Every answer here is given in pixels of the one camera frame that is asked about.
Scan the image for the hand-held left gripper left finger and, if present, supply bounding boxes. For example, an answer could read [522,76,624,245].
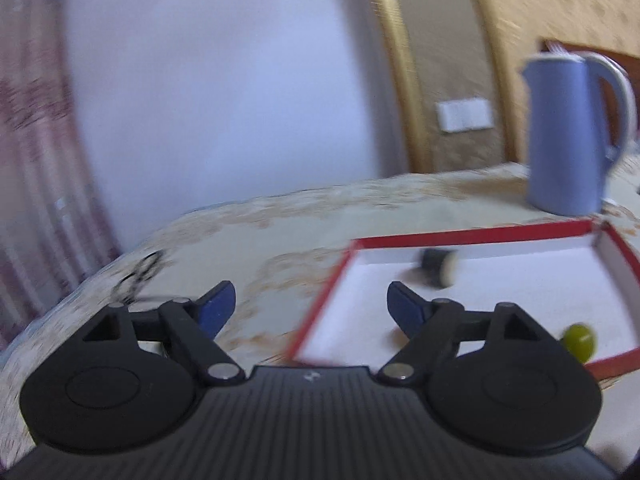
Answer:
[80,281,246,386]

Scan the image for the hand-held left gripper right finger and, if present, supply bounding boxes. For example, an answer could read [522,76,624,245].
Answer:
[377,281,563,386]

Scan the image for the small eggplant piece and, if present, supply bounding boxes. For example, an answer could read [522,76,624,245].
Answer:
[417,248,460,289]

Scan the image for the red cardboard box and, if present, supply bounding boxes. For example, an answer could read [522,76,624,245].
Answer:
[285,220,640,387]

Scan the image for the green tomato with calyx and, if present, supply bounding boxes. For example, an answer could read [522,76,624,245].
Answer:
[560,324,599,363]

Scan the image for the embroidered cream tablecloth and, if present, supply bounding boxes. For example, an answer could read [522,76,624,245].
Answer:
[0,162,640,480]

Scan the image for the black eyeglasses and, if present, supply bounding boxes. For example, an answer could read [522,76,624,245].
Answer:
[111,250,170,307]

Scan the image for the blue electric kettle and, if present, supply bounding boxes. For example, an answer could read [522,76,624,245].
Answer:
[520,51,638,217]

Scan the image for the floral patterned curtain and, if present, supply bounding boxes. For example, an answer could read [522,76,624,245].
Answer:
[0,0,126,356]

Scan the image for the white wall switch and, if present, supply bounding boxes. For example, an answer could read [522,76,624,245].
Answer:
[435,99,495,134]

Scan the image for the gold framed wall panel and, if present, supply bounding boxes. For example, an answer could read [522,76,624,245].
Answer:
[361,0,521,174]

